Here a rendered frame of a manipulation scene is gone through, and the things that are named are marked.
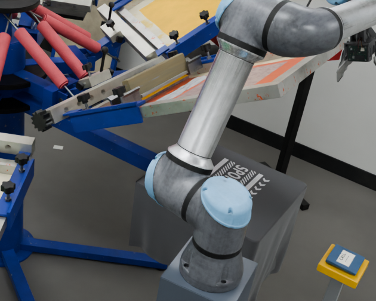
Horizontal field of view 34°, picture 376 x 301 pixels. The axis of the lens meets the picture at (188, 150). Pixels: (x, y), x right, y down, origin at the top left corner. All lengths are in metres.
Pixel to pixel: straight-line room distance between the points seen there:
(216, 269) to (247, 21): 0.55
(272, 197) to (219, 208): 0.93
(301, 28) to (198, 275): 0.58
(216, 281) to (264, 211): 0.77
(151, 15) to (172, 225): 1.24
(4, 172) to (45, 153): 1.88
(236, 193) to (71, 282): 1.87
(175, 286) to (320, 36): 0.64
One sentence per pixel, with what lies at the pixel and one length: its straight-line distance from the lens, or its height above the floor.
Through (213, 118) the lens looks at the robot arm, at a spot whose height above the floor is 1.54.
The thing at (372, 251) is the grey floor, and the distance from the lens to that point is 3.76.
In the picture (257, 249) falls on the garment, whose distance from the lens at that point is 2.02.
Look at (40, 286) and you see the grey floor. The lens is 3.08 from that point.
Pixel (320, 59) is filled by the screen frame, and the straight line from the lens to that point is 1.93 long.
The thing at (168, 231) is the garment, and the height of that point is 0.81.
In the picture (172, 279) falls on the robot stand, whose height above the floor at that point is 1.20.
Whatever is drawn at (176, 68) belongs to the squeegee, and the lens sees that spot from 2.28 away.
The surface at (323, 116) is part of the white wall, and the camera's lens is 4.23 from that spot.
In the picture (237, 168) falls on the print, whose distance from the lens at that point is 2.32.
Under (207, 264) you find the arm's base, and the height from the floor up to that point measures 1.27.
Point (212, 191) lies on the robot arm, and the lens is 1.32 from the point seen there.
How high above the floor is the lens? 2.18
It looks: 31 degrees down
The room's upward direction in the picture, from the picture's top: 10 degrees clockwise
